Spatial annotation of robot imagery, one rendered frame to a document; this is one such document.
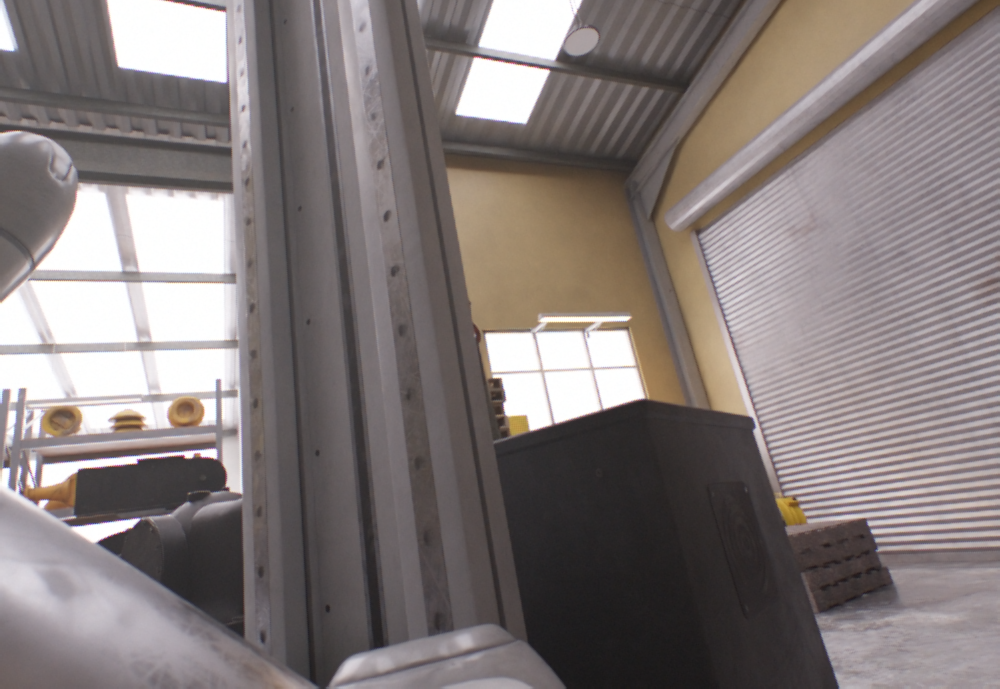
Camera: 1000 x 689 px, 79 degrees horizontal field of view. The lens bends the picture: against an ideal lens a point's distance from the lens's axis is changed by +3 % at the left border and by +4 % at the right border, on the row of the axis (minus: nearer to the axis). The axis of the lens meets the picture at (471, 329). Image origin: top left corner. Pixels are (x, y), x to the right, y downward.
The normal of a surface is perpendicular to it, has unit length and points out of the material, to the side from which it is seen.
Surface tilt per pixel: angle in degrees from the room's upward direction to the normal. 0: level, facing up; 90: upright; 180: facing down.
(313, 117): 90
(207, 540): 90
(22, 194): 82
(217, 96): 151
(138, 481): 90
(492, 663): 41
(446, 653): 33
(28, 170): 77
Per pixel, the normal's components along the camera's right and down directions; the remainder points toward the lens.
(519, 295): 0.36, -0.37
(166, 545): 0.58, -0.72
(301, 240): -0.65, -0.16
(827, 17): -0.92, 0.02
